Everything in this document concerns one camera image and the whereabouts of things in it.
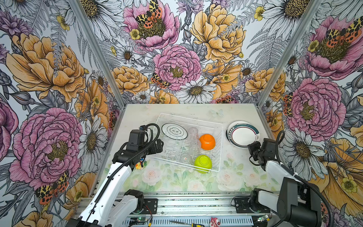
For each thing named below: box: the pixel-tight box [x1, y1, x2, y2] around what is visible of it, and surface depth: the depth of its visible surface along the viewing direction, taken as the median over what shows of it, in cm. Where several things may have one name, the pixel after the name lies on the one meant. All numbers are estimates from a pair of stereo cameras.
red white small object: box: [209, 217, 221, 227], surface depth 67 cm
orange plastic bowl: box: [199, 133, 217, 151], surface depth 94 cm
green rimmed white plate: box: [161, 122, 188, 140], surface depth 98 cm
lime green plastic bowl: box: [194, 154, 213, 174], surface depth 84 cm
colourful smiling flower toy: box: [135, 160, 147, 170], surface depth 89 cm
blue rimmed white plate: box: [224, 120, 261, 149], surface depth 101 cm
